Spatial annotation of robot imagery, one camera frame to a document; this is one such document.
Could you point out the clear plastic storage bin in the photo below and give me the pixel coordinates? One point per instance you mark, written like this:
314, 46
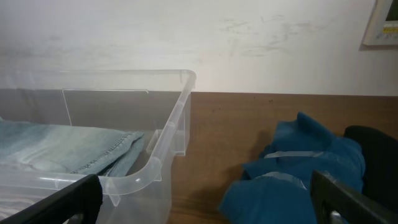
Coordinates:
154, 102

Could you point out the light blue jeans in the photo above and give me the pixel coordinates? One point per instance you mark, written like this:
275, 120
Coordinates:
68, 149

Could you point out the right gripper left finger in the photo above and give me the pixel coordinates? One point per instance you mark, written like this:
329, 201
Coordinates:
80, 202

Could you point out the white wall panel device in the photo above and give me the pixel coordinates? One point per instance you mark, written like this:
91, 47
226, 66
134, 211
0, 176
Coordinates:
382, 25

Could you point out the teal blue shirt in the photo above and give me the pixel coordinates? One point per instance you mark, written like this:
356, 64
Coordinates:
275, 188

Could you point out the black folded garment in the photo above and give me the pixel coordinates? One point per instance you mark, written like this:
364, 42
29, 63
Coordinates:
380, 154

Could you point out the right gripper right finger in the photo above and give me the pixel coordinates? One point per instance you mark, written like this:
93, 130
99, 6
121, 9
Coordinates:
335, 202

